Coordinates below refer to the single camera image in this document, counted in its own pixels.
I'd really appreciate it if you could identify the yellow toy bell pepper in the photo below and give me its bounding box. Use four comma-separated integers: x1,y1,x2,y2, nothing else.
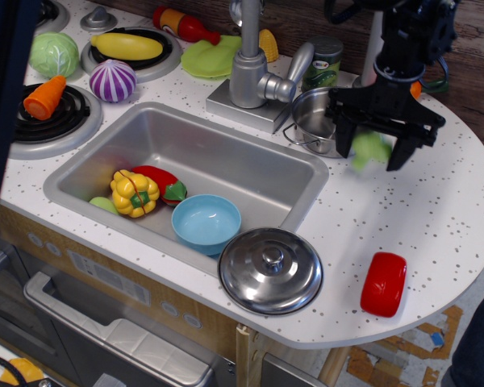
110,169,160,218

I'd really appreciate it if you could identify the silver toy faucet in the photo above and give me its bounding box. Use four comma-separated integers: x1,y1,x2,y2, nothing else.
206,0,315,134

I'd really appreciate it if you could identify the back right stove burner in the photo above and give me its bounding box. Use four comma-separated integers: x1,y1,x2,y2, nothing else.
81,27,182,83

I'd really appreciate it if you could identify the yellow toy corn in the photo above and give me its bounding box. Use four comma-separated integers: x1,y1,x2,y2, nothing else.
259,29,279,62

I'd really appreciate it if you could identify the red toy ketchup bottle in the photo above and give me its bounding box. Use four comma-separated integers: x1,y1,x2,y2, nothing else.
152,6,221,45

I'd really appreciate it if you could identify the red toy chili pepper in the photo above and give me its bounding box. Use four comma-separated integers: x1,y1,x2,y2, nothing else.
132,165,187,206

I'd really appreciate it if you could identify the green pickle can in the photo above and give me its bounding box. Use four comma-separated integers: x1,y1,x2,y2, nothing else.
301,35,344,92

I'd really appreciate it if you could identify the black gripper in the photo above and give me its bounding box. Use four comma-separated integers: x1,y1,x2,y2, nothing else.
328,77,446,172

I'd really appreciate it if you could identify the grey stove knob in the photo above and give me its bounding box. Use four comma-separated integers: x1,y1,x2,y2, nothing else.
80,6,118,32

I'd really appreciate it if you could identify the light blue bowl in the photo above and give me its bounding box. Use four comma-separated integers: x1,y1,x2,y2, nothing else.
171,194,242,256

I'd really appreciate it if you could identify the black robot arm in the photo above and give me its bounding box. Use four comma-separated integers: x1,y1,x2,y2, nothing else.
324,1,458,171

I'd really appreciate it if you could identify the green toy lime piece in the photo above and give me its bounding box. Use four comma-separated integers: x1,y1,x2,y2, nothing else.
89,197,119,214

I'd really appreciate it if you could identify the yellow toy on floor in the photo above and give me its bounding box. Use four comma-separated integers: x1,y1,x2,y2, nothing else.
0,358,45,385

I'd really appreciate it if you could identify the green toy lettuce leaf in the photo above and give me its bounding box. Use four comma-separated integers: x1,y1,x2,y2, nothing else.
181,35,242,78

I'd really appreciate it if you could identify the silver oven door handle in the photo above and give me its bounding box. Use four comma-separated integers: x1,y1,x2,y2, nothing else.
23,273,216,386

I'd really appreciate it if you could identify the silver metal sink basin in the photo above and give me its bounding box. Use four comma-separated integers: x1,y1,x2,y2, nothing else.
44,102,329,274

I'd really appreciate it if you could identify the orange toy carrot half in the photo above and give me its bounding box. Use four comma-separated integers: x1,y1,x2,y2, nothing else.
23,75,66,121

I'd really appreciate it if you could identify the yellow toy squash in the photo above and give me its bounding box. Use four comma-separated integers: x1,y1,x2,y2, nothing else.
90,32,163,60

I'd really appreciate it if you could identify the steel pot lid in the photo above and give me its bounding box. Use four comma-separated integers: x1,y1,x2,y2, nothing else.
218,227,323,315

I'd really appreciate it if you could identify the red toy cheese block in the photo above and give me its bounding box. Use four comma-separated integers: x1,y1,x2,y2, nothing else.
360,252,407,318

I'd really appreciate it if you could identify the small steel pan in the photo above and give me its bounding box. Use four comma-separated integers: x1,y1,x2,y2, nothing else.
282,87,341,158

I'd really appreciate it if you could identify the back left stove burner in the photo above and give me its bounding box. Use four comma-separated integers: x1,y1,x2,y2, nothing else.
34,0,69,35

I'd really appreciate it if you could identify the green toy cabbage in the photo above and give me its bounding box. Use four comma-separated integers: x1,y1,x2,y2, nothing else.
28,32,80,78

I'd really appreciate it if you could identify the grey vertical post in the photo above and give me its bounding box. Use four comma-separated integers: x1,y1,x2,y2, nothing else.
353,11,384,88

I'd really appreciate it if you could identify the stove burner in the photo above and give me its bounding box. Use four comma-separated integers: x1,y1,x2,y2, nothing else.
9,85,102,160
34,0,69,35
81,27,182,83

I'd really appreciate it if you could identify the green toy broccoli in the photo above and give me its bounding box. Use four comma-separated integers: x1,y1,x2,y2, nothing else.
352,131,392,172

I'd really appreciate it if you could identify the purple striped toy onion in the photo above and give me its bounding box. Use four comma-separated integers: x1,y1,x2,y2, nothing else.
90,60,137,102

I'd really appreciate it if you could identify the front left stove burner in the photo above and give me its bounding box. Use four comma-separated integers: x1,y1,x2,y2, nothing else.
9,85,102,160

